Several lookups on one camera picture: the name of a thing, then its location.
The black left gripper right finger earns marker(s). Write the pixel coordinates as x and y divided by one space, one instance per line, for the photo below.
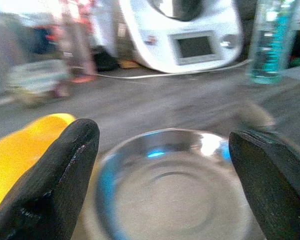
277 190

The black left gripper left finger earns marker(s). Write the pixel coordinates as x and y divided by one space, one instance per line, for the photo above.
52 180

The yellow plastic cup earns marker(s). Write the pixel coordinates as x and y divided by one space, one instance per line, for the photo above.
15 155

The clear glass jar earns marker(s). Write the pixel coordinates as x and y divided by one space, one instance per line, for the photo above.
37 75

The round steel bowl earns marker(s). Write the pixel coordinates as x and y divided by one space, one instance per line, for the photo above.
169 195

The pink bottle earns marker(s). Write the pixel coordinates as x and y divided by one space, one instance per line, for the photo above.
77 50

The blue water bottle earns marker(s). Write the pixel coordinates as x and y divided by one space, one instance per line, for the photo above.
272 50

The white kitchen appliance with screen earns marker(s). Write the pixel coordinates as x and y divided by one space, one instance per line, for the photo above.
152 37

